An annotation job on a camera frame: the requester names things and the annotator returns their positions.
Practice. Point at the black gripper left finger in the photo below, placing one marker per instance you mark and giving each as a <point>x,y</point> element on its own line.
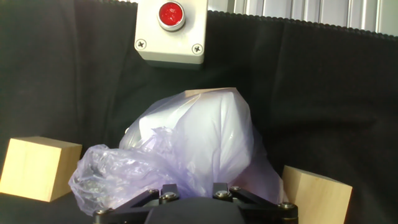
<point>133,208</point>

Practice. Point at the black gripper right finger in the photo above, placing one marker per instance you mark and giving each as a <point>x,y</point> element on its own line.
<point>267,211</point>

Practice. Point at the translucent purple plastic bag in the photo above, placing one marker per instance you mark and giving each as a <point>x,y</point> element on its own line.
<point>155,168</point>

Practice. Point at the light wooden cube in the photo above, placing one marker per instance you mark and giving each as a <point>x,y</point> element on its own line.
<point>34,168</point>
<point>314,196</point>

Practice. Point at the grey box with red button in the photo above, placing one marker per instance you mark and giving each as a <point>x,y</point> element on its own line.
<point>171,40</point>

